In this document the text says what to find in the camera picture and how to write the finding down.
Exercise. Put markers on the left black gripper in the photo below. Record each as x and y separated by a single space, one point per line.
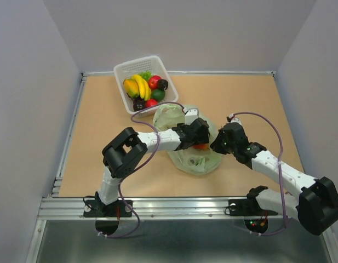
203 139

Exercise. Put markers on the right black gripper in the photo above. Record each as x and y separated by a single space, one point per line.
216 146

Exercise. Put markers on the red-orange peach fruit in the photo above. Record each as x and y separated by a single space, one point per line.
201 147

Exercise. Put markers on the light green plastic bag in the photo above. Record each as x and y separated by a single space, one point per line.
192 161

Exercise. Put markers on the green avocado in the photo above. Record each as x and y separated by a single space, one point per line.
158 94

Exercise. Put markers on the dark purple mangosteen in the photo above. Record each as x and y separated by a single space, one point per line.
162 84

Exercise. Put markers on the yellow mango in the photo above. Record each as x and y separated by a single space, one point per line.
131 87

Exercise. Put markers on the red strawberry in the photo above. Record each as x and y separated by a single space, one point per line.
151 103

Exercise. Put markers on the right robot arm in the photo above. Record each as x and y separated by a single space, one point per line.
312 202

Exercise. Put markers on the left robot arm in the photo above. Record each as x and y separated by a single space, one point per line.
123 154

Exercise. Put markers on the yellow banana bunch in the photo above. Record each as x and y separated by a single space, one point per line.
144 90

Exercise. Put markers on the red apple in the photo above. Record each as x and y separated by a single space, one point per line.
152 82

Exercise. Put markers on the white perforated plastic basket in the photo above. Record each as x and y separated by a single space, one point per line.
149 63

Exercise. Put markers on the green grape bunch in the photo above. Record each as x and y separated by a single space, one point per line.
146 75

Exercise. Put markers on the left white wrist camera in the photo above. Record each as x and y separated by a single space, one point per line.
190 115

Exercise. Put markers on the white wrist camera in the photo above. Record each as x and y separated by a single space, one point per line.
233 119
190 115

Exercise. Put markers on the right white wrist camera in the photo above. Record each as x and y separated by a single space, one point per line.
233 119

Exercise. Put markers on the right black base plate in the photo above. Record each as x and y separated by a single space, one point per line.
245 207

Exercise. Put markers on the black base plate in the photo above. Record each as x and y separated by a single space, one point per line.
245 207
95 209

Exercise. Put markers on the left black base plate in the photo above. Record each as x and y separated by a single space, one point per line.
95 209

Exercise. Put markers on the aluminium mounting rail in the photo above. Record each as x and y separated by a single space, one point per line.
185 208

